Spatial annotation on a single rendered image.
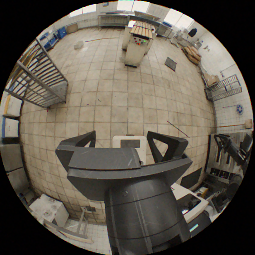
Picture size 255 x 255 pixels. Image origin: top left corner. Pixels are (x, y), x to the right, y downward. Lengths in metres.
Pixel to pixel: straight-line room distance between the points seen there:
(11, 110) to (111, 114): 3.10
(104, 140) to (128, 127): 0.50
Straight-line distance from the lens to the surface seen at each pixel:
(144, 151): 1.29
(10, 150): 3.02
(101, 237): 2.98
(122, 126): 1.45
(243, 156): 0.46
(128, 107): 1.53
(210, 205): 0.56
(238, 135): 3.21
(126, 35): 2.40
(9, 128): 3.23
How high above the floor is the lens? 1.43
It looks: 81 degrees down
